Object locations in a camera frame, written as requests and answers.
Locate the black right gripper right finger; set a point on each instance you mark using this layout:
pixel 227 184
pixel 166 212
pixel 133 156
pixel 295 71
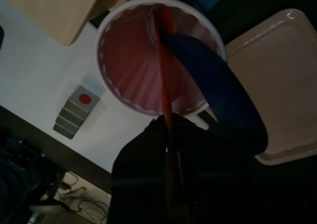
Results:
pixel 215 184

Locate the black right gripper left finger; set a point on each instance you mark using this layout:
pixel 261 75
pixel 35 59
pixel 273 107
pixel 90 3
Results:
pixel 138 178

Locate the white cutting board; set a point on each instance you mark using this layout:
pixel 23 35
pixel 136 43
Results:
pixel 37 79

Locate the blue plastic utensil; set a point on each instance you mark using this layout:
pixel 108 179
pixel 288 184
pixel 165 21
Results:
pixel 219 85

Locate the red plastic cup white rim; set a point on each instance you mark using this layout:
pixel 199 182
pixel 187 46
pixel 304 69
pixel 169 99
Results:
pixel 128 58

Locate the wooden box with red front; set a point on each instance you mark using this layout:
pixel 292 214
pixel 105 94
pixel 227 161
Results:
pixel 58 8

